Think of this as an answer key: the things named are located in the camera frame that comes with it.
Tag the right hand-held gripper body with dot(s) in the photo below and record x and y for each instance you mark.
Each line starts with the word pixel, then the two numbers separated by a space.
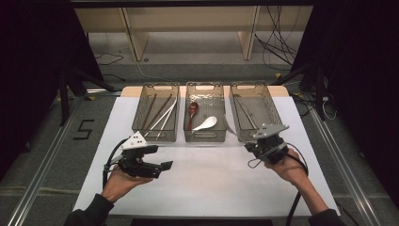
pixel 271 150

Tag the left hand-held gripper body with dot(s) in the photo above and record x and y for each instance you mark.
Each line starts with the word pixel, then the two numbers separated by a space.
pixel 135 164

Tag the smoky clear plastic bin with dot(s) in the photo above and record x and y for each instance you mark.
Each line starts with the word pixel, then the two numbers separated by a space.
pixel 156 133
pixel 266 106
pixel 205 94

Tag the white chopstick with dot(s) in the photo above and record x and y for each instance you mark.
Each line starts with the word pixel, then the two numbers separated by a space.
pixel 167 121
pixel 163 116

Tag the brown wooden chopstick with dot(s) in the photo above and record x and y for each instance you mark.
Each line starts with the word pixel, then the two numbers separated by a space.
pixel 149 110
pixel 160 110

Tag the white ceramic spoon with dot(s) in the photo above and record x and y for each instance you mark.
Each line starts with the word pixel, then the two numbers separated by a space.
pixel 209 121

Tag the brown wooden spoon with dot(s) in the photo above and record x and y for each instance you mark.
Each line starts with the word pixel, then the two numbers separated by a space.
pixel 193 107

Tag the person's left hand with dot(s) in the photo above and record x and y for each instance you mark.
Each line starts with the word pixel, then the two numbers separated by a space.
pixel 120 185

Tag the person's right hand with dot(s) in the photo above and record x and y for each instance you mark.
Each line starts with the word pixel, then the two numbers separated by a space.
pixel 291 171

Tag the white table cover sheet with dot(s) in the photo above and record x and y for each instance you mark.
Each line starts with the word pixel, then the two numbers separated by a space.
pixel 204 188

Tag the black tripod stand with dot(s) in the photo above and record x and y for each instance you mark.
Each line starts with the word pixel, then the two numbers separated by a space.
pixel 320 100
pixel 64 103

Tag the dark curtain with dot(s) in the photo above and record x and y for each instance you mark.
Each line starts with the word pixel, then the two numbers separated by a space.
pixel 25 62
pixel 360 78

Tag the beige wooden desk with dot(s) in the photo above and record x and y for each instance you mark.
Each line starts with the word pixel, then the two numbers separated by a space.
pixel 194 19

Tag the black metal crossbar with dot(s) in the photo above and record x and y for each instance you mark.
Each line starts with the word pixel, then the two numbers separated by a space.
pixel 188 3

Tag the aluminium floor rail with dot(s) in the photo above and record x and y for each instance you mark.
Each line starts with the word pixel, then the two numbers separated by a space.
pixel 340 163
pixel 47 163

